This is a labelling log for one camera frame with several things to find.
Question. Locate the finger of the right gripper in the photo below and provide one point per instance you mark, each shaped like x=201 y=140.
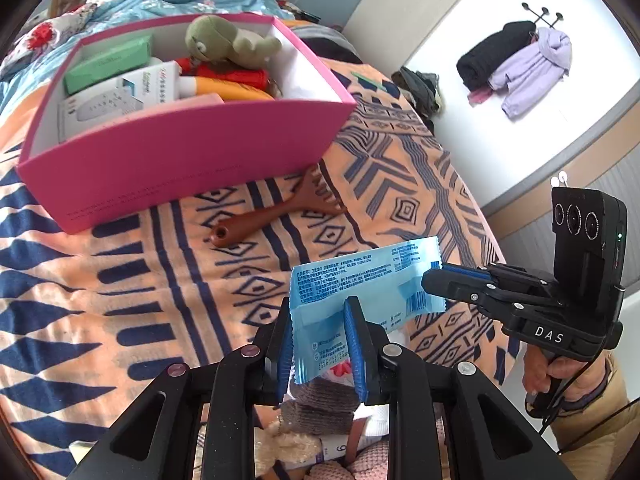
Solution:
x=504 y=293

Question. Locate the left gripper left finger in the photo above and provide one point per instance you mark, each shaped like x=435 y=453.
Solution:
x=279 y=355

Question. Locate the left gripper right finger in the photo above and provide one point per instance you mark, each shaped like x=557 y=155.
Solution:
x=364 y=341

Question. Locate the light blue snack packet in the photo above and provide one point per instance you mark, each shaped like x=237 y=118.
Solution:
x=387 y=283

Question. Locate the pink tube white cap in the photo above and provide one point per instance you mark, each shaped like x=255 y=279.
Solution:
x=192 y=103

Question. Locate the white product carton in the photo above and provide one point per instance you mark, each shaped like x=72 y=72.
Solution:
x=116 y=97

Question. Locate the green box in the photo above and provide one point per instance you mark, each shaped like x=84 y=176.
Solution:
x=125 y=56

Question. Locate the brown wooden back scratcher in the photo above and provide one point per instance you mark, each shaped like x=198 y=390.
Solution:
x=311 y=194

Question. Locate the orange navy patterned blanket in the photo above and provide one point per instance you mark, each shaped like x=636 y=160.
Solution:
x=87 y=320

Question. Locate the lilac hanging jacket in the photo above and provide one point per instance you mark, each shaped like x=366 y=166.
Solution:
x=529 y=74

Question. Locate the black hanging jacket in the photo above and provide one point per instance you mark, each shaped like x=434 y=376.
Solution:
x=476 y=66

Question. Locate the orange sunscreen tube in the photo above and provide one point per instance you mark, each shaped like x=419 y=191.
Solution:
x=226 y=90

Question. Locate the pink storage box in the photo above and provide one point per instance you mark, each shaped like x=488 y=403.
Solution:
x=151 y=157

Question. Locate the red plastic toy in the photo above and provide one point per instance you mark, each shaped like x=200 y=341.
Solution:
x=226 y=71

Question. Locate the green plush turtle toy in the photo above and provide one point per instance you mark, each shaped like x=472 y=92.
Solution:
x=211 y=39

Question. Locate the light blue duvet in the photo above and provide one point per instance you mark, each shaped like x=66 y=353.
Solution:
x=121 y=12

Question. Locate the floral white red blanket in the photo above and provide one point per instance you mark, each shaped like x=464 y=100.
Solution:
x=45 y=37

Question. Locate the dark clothes pile by wall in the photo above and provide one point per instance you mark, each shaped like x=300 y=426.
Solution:
x=421 y=90

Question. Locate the wall coat hook rack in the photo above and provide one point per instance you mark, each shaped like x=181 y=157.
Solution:
x=543 y=16

